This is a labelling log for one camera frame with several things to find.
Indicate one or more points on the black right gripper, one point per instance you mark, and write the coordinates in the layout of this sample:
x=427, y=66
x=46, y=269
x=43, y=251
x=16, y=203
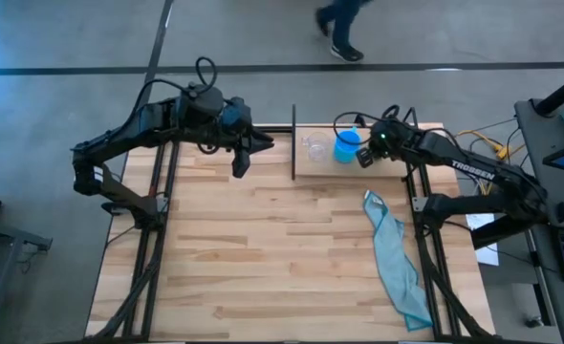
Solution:
x=388, y=139

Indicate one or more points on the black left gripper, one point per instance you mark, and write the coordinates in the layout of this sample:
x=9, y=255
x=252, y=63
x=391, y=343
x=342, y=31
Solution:
x=236, y=124

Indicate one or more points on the blue plastic mug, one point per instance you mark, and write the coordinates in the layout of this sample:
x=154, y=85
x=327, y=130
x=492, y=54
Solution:
x=346, y=145

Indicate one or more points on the clear plastic cup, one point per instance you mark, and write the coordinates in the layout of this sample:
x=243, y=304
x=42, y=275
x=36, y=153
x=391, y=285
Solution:
x=318, y=145

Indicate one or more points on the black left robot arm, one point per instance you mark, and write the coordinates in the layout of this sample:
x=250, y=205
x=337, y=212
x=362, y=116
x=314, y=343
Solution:
x=119, y=143

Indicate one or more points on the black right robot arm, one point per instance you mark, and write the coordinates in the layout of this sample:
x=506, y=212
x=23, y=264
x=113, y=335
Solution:
x=473, y=177

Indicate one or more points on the light blue cloth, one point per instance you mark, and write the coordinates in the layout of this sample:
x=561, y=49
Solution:
x=396, y=267

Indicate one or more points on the person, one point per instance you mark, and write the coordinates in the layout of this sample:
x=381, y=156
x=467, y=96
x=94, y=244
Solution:
x=341, y=24

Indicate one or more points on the black beam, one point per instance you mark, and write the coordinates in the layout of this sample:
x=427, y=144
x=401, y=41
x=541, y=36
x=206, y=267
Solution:
x=497, y=234

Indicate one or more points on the white paper sheet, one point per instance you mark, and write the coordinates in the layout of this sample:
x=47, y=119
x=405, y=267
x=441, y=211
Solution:
x=486, y=255

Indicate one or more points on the black pole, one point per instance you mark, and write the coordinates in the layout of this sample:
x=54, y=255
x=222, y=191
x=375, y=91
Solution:
x=561, y=93

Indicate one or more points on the grey desk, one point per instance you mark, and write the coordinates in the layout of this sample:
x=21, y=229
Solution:
x=559, y=296

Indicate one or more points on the grey side table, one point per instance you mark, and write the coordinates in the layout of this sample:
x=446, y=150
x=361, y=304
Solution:
x=0, y=258

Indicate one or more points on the black metal rig frame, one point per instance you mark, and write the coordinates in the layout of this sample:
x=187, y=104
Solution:
x=162, y=239

